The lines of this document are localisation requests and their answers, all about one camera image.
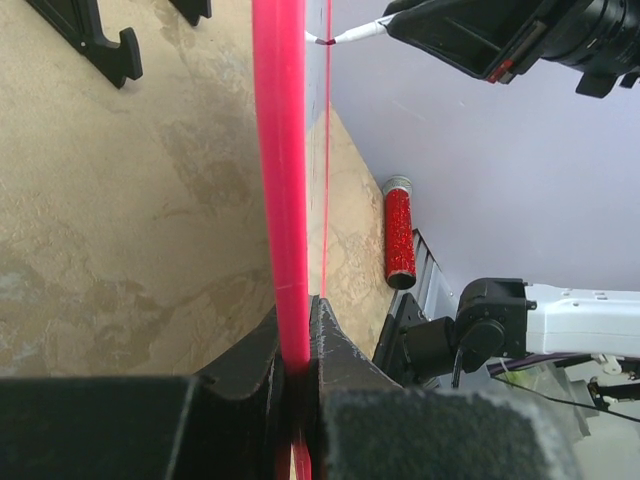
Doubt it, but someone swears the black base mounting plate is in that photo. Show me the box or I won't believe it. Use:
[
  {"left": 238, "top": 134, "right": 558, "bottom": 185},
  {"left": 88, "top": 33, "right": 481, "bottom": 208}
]
[{"left": 373, "top": 293, "right": 439, "bottom": 387}]

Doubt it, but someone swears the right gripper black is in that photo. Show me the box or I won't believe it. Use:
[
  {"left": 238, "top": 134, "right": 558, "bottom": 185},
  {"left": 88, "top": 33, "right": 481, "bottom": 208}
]
[{"left": 384, "top": 0, "right": 639, "bottom": 98}]

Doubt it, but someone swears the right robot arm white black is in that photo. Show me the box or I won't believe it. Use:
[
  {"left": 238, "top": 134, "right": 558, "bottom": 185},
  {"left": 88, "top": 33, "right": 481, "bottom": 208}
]
[{"left": 373, "top": 1, "right": 639, "bottom": 386}]

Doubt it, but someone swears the red cylindrical eraser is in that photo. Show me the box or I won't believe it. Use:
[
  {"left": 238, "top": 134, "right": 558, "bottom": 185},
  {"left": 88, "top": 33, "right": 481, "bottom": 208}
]
[{"left": 382, "top": 175, "right": 416, "bottom": 290}]

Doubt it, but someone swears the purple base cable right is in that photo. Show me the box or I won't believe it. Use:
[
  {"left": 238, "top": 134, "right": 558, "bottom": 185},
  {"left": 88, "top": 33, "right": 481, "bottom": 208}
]
[{"left": 487, "top": 352, "right": 601, "bottom": 376}]

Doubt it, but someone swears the aluminium frame rail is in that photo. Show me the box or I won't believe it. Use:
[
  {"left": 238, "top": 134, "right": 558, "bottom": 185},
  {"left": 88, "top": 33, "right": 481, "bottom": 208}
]
[{"left": 388, "top": 229, "right": 458, "bottom": 320}]

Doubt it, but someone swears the purple capped whiteboard marker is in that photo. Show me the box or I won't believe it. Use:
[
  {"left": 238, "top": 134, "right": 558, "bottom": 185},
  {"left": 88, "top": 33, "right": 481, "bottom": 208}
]
[{"left": 305, "top": 14, "right": 395, "bottom": 46}]

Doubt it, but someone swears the wire whiteboard stand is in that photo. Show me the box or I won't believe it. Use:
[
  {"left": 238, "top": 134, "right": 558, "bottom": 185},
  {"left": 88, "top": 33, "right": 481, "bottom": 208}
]
[{"left": 24, "top": 0, "right": 214, "bottom": 90}]

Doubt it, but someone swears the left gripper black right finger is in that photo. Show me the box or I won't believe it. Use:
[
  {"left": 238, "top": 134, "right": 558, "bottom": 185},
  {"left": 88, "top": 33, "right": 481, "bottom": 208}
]
[{"left": 307, "top": 297, "right": 583, "bottom": 479}]

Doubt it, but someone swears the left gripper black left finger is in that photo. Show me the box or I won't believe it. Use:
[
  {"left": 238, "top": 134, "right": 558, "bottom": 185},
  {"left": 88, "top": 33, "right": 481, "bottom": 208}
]
[{"left": 1, "top": 313, "right": 289, "bottom": 479}]

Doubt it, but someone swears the whiteboard with pink frame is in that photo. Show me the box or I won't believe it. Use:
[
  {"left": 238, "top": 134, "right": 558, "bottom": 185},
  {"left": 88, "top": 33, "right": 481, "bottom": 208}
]
[{"left": 251, "top": 1, "right": 332, "bottom": 479}]

